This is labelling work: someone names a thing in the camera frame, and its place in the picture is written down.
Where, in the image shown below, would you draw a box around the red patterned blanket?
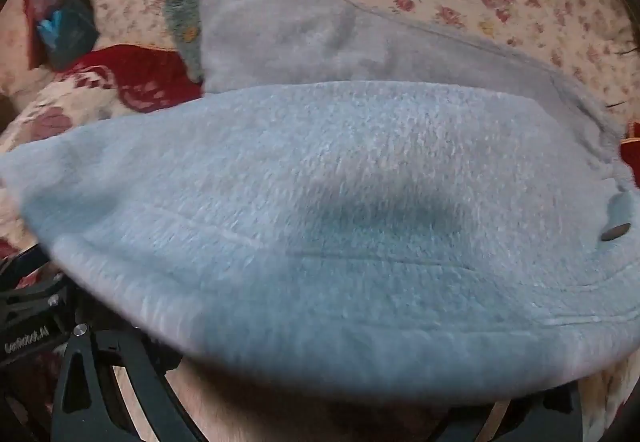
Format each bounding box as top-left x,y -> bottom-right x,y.
0,44 -> 640,442

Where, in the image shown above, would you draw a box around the pale blue fleece pants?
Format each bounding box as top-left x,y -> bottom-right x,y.
0,0 -> 640,407

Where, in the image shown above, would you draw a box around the blue plastic bag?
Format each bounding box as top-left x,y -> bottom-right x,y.
35,0 -> 98,70

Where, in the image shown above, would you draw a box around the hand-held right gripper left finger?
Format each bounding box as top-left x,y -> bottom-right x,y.
50,322 -> 206,442

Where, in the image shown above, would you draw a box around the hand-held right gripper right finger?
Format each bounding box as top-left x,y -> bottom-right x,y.
432,379 -> 586,442

